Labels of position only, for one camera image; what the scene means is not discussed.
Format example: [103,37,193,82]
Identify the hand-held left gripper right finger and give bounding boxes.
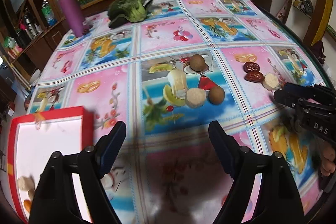
[208,120,305,224]

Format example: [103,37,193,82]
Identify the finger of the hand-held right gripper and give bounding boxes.
[283,82,335,102]
[273,90,305,109]

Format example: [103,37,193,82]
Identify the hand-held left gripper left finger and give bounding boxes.
[28,120,127,224]

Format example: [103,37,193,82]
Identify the brown longan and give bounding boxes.
[208,85,226,105]
[189,54,206,71]

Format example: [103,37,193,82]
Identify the red cardboard box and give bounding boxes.
[7,106,95,224]

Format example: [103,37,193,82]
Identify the person's right hand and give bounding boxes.
[319,147,336,178]

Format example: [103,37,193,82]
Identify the printed pink blue tablecloth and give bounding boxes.
[26,0,327,224]

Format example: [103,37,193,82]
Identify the dark red cloth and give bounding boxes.
[310,40,327,64]

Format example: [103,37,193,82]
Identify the dark tools on shelf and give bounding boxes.
[293,0,314,13]

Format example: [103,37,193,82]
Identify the white bucket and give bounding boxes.
[29,69,42,86]

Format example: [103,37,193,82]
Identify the green leafy vegetable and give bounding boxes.
[108,0,154,28]

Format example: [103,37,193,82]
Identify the black flask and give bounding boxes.
[14,27,28,47]

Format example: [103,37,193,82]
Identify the purple flask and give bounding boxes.
[51,0,86,38]

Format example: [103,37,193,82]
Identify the green plastic bottle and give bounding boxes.
[41,1,57,26]

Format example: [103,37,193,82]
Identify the green bag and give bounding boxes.
[3,36,16,48]

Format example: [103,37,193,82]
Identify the black steel thermos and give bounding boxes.
[23,14,34,38]

